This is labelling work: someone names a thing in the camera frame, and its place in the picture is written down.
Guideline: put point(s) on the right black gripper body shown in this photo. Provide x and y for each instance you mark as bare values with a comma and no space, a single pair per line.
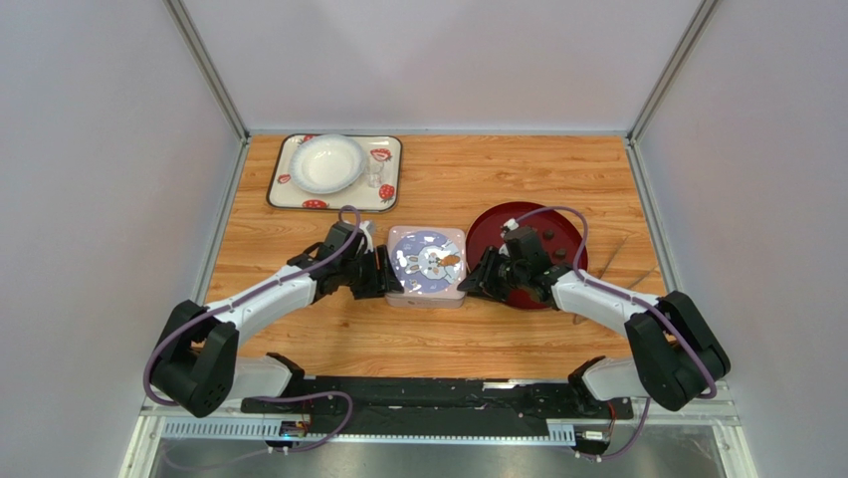
493,273

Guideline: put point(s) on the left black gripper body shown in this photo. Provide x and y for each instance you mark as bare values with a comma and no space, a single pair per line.
360,275

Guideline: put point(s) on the square chocolate tin box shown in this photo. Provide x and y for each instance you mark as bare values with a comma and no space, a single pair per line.
425,301

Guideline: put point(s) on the silver tin lid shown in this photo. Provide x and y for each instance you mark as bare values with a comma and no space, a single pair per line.
428,260

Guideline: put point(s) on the metal tongs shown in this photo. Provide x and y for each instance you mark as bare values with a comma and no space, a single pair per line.
578,320

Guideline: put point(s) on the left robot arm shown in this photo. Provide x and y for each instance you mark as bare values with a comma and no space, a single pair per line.
196,363

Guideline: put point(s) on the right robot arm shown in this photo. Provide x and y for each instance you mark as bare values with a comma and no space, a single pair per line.
675,357

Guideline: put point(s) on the small clear glass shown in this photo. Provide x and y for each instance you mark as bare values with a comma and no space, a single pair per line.
373,174

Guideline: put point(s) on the strawberry pattern square tray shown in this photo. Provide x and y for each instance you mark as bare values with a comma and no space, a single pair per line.
284,194

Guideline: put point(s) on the white ceramic bowl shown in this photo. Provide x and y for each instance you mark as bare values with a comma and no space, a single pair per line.
327,164

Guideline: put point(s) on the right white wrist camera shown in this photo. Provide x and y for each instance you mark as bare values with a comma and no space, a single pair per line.
509,226

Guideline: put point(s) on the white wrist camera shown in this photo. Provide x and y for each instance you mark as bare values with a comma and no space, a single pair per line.
509,226
367,228

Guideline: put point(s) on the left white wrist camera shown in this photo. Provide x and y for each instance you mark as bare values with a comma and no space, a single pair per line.
367,228

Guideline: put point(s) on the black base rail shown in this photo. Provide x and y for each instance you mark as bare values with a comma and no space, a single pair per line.
449,408

